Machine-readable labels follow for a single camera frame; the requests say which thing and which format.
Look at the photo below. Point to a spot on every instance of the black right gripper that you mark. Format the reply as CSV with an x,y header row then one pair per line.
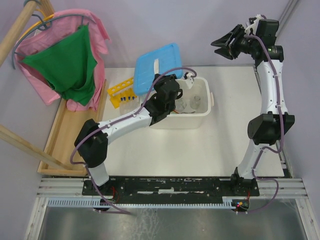
x,y
230,52

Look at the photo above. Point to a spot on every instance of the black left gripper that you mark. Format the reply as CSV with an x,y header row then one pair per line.
x,y
161,80

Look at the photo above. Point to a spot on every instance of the coloured plastic spoons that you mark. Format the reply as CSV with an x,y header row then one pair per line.
x,y
176,111

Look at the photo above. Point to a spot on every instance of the round glass flask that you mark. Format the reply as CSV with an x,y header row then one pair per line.
x,y
180,105

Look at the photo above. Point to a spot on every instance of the white plastic bin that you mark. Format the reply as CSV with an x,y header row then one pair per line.
x,y
189,118

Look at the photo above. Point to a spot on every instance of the small glass bottle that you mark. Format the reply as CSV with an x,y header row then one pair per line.
x,y
195,102

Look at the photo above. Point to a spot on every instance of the yellow test tube rack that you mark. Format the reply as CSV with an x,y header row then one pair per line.
x,y
121,90

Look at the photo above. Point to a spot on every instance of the blue plastic tray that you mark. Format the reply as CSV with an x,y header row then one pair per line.
x,y
154,62

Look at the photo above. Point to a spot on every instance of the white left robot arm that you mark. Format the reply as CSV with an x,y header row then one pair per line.
x,y
94,137

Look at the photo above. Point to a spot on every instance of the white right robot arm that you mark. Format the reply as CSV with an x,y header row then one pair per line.
x,y
266,131

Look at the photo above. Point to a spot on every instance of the black mounting plate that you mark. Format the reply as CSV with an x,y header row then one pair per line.
x,y
172,190

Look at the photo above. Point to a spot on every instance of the green cloth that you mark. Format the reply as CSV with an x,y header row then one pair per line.
x,y
68,66

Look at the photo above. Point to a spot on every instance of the pink shirt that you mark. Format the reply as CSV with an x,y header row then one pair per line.
x,y
66,26

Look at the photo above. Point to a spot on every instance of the yellow clothes hanger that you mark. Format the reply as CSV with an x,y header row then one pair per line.
x,y
43,18

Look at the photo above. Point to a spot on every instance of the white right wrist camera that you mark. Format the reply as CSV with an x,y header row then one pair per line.
x,y
252,24

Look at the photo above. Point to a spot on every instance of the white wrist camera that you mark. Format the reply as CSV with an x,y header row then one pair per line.
x,y
189,79
252,24

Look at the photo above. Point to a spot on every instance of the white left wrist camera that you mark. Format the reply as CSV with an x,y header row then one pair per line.
x,y
189,79

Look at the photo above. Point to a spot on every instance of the aluminium frame rail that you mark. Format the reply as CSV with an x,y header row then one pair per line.
x,y
295,84

